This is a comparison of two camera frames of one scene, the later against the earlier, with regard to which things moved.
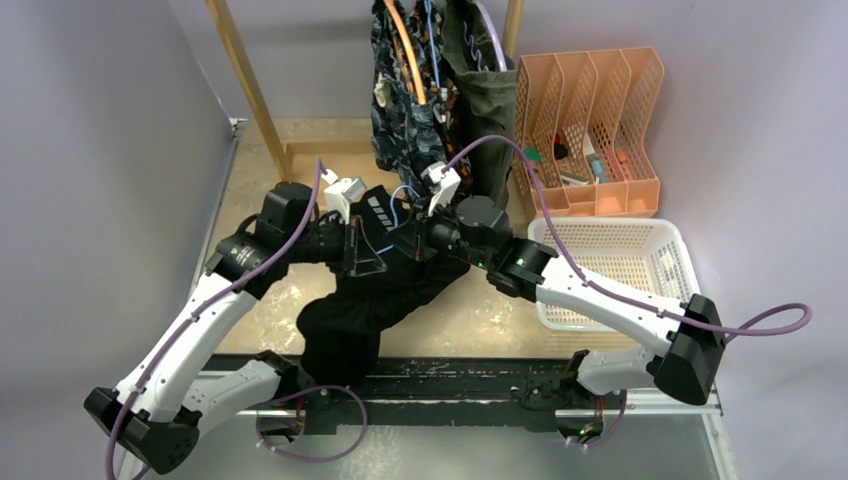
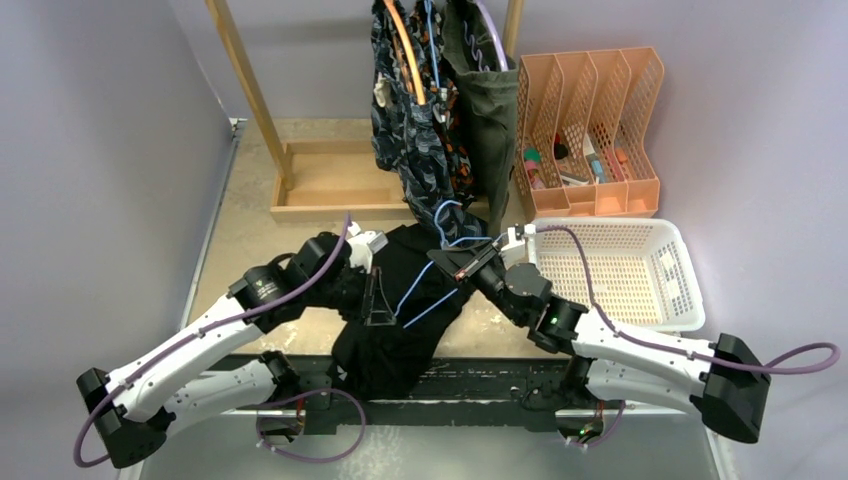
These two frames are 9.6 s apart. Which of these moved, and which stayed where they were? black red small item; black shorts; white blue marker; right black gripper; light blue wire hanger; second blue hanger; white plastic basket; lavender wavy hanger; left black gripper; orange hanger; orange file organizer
Moved: right black gripper; black shorts; light blue wire hanger; left black gripper
Stayed: white plastic basket; second blue hanger; lavender wavy hanger; orange file organizer; orange hanger; black red small item; white blue marker
